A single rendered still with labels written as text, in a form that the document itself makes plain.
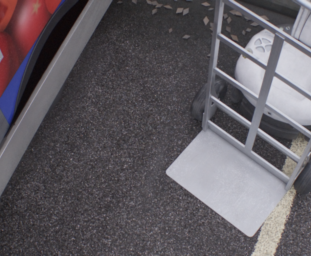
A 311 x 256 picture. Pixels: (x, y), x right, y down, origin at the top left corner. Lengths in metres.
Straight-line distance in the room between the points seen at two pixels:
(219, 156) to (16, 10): 1.35
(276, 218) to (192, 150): 0.56
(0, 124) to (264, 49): 1.35
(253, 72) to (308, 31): 0.41
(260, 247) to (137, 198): 0.66
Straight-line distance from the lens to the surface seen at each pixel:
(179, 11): 3.40
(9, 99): 2.36
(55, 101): 3.07
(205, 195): 2.83
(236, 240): 2.77
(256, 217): 2.81
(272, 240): 2.80
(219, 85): 2.84
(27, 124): 2.59
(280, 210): 2.85
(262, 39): 2.88
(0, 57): 2.15
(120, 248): 2.76
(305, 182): 2.72
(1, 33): 2.11
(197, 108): 2.83
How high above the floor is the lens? 2.66
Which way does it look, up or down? 63 degrees down
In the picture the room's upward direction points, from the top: 3 degrees counter-clockwise
